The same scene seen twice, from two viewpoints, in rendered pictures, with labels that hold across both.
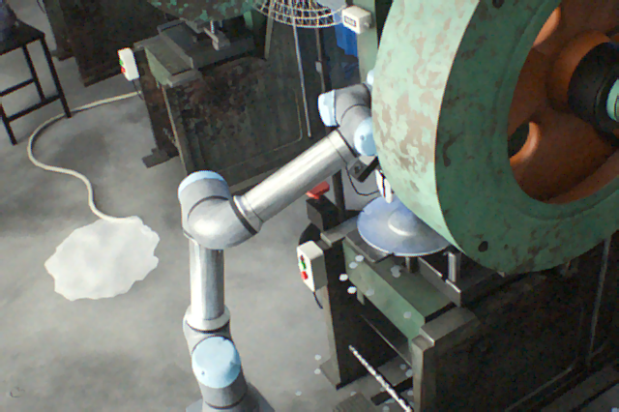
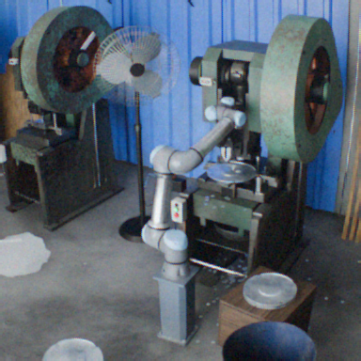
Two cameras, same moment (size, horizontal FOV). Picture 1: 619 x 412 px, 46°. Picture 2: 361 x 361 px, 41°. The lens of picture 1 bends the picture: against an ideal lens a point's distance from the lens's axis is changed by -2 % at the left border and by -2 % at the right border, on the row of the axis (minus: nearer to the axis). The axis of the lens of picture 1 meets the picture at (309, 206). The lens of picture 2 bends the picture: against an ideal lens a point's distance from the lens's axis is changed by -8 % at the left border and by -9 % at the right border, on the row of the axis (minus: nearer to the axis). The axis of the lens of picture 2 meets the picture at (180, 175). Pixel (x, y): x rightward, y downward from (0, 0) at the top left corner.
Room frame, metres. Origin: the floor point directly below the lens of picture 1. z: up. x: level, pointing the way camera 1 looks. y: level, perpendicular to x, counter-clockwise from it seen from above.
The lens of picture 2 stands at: (-0.64, 1.42, 2.01)
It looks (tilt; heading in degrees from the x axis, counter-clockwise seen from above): 24 degrees down; 329
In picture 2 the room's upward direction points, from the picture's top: 1 degrees counter-clockwise
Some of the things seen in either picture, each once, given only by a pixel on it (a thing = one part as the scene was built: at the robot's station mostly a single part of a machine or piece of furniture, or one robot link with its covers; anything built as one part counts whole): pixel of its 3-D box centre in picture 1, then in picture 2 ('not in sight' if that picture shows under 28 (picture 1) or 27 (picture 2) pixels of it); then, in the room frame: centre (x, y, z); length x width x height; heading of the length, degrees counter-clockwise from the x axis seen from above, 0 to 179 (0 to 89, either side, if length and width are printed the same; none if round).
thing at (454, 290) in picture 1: (450, 232); (241, 180); (1.60, -0.38, 0.68); 0.45 x 0.30 x 0.06; 25
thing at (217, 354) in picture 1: (218, 368); (175, 244); (1.27, 0.29, 0.62); 0.13 x 0.12 x 0.14; 13
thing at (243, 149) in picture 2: not in sight; (239, 126); (1.58, -0.34, 1.04); 0.17 x 0.15 x 0.30; 115
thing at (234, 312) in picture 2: not in sight; (266, 317); (0.93, -0.09, 0.18); 0.40 x 0.38 x 0.35; 108
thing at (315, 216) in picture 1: (324, 226); (177, 192); (1.78, -0.04, 0.62); 0.10 x 0.06 x 0.20; 25
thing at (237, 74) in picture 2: not in sight; (243, 86); (1.60, -0.38, 1.27); 0.21 x 0.12 x 0.34; 115
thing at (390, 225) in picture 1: (412, 220); (231, 171); (1.54, -0.27, 0.78); 0.29 x 0.29 x 0.01
